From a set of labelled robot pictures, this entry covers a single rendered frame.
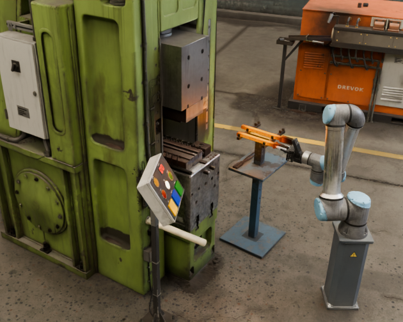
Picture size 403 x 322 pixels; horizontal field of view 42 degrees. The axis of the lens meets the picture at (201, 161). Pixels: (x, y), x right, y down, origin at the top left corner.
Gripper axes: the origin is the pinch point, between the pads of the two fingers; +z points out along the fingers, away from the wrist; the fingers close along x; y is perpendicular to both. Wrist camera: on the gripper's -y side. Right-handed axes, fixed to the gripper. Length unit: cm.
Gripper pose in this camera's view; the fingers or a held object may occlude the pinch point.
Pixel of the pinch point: (277, 145)
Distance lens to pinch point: 369.6
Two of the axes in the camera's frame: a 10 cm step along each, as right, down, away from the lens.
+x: 5.8, -3.9, 7.2
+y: -0.2, 8.7, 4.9
